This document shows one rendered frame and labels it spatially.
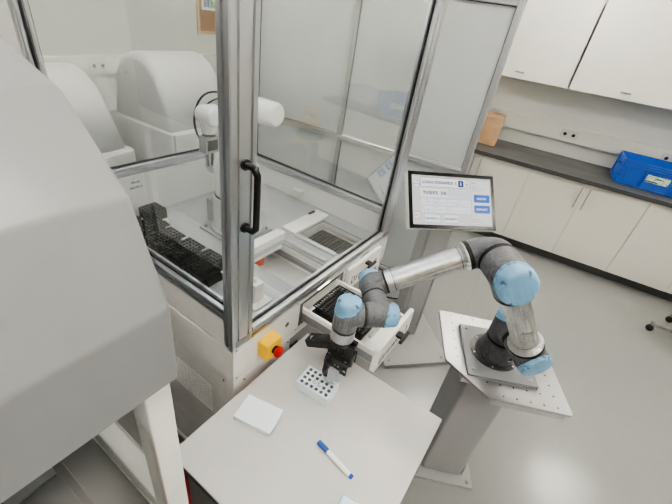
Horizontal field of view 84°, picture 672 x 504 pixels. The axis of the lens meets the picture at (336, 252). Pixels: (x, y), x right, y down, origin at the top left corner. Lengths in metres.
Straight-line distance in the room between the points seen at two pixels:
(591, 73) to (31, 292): 4.23
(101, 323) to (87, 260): 0.07
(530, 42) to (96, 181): 4.08
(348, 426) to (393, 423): 0.15
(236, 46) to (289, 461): 1.05
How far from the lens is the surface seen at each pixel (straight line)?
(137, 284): 0.50
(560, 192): 4.16
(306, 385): 1.32
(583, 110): 4.70
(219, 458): 1.23
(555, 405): 1.68
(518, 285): 1.13
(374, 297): 1.13
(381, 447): 1.29
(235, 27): 0.81
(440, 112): 2.77
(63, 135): 0.51
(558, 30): 4.30
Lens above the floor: 1.85
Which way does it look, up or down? 33 degrees down
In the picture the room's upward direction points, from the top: 10 degrees clockwise
